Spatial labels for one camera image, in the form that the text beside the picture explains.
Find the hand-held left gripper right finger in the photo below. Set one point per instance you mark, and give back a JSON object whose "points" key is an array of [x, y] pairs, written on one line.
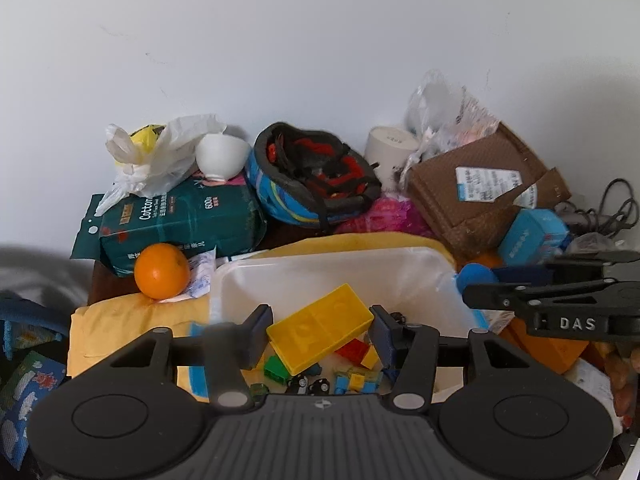
{"points": [[381, 332]]}

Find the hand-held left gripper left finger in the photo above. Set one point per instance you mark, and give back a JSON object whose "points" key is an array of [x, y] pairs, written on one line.
{"points": [[261, 330]]}

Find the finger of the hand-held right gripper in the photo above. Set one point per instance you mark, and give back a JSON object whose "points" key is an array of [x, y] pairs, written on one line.
{"points": [[550, 305], [575, 267]]}

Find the large yellow toy brick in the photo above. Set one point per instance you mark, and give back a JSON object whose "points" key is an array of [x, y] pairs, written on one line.
{"points": [[320, 330]]}

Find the white plastic container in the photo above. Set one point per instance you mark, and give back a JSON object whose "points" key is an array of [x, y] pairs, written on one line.
{"points": [[310, 280]]}

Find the blue toy piece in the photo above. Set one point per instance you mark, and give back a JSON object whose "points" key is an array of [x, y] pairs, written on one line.
{"points": [[477, 276]]}

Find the red toy brick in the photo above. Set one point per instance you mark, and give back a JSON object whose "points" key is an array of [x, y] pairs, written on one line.
{"points": [[354, 350]]}

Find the green toy brick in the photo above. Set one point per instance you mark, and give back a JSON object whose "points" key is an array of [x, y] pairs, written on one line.
{"points": [[276, 367]]}

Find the orange box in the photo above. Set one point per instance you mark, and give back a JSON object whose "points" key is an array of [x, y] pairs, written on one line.
{"points": [[550, 352]]}

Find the pile of small toy bricks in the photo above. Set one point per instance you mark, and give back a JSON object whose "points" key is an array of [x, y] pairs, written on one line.
{"points": [[357, 377]]}

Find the light blue tissue pack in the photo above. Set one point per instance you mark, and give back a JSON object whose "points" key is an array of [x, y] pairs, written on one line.
{"points": [[532, 237]]}

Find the black toy car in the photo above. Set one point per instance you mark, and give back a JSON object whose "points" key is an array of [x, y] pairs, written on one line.
{"points": [[320, 386], [297, 384]]}

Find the white paper sachet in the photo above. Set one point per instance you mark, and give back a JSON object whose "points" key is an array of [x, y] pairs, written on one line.
{"points": [[201, 275]]}

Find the orange fruit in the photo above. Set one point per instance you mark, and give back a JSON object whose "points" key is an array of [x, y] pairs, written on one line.
{"points": [[161, 271]]}

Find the brown cardboard box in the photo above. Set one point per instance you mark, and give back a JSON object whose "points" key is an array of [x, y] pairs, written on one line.
{"points": [[480, 200]]}

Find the pink mesh item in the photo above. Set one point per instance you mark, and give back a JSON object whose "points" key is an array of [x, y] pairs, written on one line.
{"points": [[385, 215]]}

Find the green tissue pack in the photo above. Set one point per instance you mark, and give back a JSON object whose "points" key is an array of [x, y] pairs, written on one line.
{"points": [[190, 220]]}

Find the yellow cloth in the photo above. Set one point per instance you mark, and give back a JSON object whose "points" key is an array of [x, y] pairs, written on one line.
{"points": [[125, 320]]}

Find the blue black bicycle helmet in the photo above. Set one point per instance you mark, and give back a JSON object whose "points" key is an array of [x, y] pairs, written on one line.
{"points": [[310, 180]]}

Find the white bowl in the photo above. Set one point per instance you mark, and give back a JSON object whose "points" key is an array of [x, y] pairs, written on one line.
{"points": [[220, 155]]}

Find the white cylinder box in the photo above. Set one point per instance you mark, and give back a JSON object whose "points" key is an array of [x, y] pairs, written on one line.
{"points": [[387, 152]]}

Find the white plastic bag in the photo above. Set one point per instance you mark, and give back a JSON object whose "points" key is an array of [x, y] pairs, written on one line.
{"points": [[155, 160]]}

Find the clear plastic bag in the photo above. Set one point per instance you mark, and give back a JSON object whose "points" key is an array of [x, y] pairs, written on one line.
{"points": [[445, 115]]}

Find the blue patterned cloth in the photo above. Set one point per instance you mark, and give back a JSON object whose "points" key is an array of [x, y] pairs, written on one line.
{"points": [[27, 400]]}

